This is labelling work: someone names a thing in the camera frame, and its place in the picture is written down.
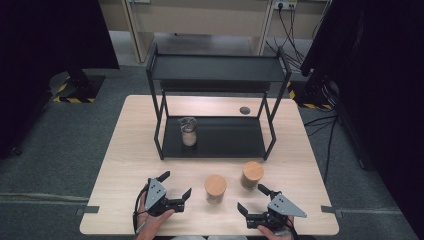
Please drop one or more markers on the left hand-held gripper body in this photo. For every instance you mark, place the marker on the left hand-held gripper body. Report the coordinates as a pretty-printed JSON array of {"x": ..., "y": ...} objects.
[{"x": 154, "y": 193}]

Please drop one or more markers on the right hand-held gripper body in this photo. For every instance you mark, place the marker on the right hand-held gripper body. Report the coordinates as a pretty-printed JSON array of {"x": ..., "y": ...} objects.
[{"x": 280, "y": 205}]

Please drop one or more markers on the wooden lid jar with bark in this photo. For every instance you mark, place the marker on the wooden lid jar with bark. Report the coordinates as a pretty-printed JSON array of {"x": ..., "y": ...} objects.
[{"x": 215, "y": 185}]

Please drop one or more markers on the metal lid glass powder jar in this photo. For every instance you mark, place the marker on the metal lid glass powder jar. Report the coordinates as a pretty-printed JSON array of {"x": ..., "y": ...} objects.
[{"x": 188, "y": 133}]

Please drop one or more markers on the black metal shelf rack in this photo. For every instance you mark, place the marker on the black metal shelf rack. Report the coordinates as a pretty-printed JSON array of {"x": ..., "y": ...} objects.
[{"x": 226, "y": 136}]

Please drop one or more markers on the person's right hand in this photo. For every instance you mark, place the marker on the person's right hand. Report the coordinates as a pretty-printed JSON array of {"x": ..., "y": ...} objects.
[{"x": 281, "y": 235}]

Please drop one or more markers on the person's left hand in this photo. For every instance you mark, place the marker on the person's left hand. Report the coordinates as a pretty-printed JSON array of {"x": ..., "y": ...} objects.
[{"x": 150, "y": 226}]

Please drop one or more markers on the wooden lid jar dark spice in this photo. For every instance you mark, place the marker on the wooden lid jar dark spice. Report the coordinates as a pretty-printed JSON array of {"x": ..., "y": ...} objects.
[{"x": 253, "y": 170}]

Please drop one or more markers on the grey floor tape piece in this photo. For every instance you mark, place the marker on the grey floor tape piece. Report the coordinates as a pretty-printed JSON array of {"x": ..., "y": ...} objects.
[
  {"x": 88, "y": 209},
  {"x": 330, "y": 210}
]

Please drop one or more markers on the dark round table grommet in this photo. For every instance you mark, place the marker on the dark round table grommet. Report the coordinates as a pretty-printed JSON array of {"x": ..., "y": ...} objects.
[{"x": 244, "y": 110}]

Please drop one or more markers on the black stand with striped base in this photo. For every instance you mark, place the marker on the black stand with striped base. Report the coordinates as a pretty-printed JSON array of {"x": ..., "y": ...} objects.
[
  {"x": 78, "y": 85},
  {"x": 316, "y": 93}
]

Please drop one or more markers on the black curtain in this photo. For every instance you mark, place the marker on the black curtain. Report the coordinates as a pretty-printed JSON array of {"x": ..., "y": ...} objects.
[
  {"x": 40, "y": 50},
  {"x": 383, "y": 83}
]

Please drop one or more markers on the white power strip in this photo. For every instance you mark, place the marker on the white power strip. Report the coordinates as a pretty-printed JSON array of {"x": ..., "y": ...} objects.
[{"x": 285, "y": 4}]

